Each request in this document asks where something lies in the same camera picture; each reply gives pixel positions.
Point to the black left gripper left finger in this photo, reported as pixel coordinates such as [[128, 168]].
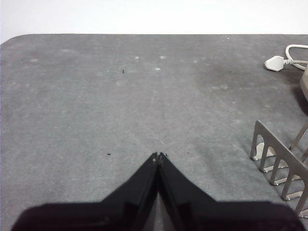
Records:
[[108, 214]]

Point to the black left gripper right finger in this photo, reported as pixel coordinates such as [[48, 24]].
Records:
[[204, 214]]

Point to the silver metal bread rack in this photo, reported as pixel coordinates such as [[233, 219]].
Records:
[[280, 149]]

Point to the cream toaster with chrome top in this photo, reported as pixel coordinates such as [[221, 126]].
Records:
[[304, 81]]

